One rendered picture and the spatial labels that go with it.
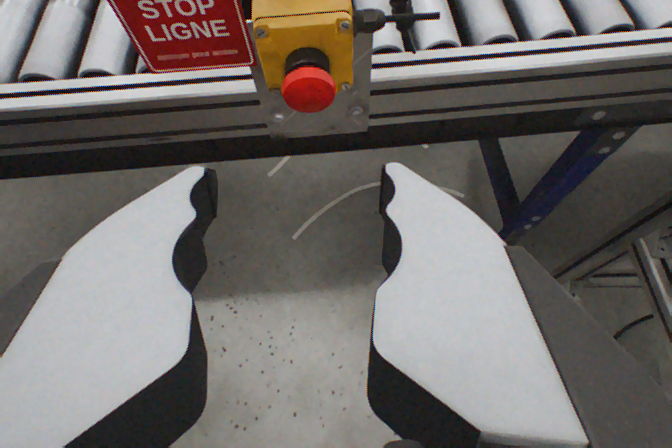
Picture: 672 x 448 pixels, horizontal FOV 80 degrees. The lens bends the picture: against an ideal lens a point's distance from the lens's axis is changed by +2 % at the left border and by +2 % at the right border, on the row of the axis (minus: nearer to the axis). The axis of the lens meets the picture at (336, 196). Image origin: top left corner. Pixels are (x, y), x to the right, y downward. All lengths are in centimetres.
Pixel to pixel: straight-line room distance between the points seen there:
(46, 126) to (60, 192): 97
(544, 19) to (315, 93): 33
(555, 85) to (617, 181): 95
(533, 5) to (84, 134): 54
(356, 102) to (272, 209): 79
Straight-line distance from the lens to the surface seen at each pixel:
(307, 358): 107
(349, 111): 46
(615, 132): 68
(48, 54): 58
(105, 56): 54
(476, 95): 49
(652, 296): 81
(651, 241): 80
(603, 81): 56
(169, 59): 41
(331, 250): 113
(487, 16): 53
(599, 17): 58
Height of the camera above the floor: 106
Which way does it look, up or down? 62 degrees down
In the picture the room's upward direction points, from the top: 4 degrees counter-clockwise
